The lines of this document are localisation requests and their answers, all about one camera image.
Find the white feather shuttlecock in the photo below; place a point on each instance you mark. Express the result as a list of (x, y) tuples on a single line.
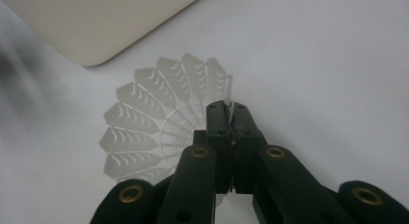
[(144, 114)]

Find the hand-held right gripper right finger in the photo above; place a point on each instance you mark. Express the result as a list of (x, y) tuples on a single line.
[(246, 137)]

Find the white plastic storage basket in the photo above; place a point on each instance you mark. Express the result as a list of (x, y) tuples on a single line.
[(96, 21)]

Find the white table cover board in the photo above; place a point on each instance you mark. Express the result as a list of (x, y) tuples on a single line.
[(321, 72)]

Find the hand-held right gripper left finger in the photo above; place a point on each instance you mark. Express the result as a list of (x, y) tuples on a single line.
[(222, 146)]

